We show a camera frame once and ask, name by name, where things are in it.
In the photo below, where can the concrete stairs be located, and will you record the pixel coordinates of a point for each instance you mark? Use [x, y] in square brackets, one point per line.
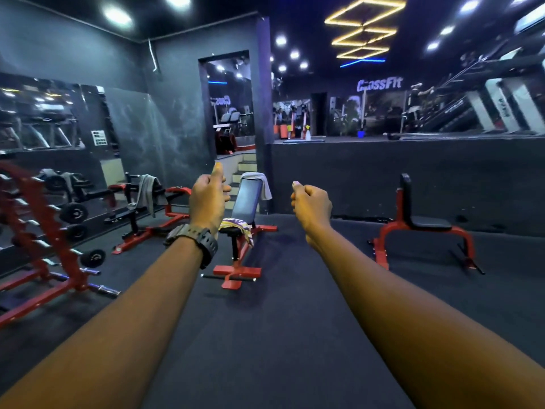
[245, 166]

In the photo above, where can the yellow diamond ceiling light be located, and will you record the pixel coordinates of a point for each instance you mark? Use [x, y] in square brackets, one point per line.
[366, 27]

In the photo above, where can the grey towel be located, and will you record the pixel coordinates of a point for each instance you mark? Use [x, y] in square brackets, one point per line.
[262, 183]

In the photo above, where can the person's right forearm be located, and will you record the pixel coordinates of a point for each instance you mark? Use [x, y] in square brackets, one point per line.
[425, 332]

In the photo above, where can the row of treadmills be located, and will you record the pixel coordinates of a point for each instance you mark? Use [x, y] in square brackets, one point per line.
[481, 97]

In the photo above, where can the black round dumbbell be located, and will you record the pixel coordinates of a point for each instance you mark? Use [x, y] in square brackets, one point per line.
[73, 212]
[75, 232]
[92, 258]

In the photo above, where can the person's left forearm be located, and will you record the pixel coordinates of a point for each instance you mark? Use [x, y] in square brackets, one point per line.
[106, 323]

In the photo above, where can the person's left hand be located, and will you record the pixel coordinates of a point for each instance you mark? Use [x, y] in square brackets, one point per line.
[207, 200]

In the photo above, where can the person's left thumb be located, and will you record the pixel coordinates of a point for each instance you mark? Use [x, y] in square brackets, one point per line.
[218, 174]

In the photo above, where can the person's right thumb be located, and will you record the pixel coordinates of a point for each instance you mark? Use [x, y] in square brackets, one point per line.
[298, 189]

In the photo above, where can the white spray bottle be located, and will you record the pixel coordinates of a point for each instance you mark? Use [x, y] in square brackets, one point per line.
[307, 134]

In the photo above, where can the red black adjustable bench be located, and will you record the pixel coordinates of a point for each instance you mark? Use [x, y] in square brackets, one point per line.
[242, 234]

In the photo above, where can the white wall sign lettering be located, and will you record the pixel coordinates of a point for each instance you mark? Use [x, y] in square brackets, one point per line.
[379, 84]

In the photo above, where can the person's right hand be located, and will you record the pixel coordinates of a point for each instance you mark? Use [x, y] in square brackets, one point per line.
[313, 206]

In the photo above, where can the white wall poster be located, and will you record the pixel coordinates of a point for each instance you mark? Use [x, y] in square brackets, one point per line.
[98, 137]

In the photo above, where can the narrow tall wall mirror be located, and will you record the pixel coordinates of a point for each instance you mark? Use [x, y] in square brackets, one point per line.
[230, 110]

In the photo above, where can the red black upright seat bench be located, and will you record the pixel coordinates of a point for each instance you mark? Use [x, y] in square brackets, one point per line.
[421, 227]

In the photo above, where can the red dumbbell rack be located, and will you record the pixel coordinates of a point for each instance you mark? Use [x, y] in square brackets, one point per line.
[38, 247]

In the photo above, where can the yellow purple white cloth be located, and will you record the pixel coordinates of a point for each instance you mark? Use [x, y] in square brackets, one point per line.
[238, 227]

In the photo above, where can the blue neon light strip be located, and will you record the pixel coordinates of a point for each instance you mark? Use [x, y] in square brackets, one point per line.
[362, 62]

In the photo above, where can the black digital wristwatch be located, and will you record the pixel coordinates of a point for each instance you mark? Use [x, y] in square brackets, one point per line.
[193, 238]

